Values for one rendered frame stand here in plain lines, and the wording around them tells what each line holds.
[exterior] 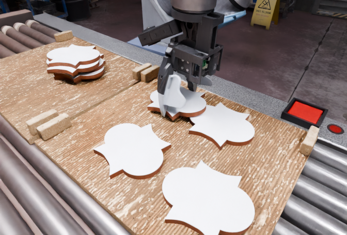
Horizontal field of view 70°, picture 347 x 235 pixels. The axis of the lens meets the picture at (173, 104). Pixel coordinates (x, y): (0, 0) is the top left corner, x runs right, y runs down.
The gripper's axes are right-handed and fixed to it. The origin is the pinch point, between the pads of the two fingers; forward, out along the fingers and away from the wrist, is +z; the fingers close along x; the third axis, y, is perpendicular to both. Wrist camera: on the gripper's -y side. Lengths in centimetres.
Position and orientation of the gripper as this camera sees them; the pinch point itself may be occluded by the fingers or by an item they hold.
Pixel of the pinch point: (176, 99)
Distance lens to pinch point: 54.1
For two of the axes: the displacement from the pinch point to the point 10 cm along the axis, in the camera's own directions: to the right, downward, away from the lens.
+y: 7.8, 4.1, -4.8
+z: -0.4, 8.0, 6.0
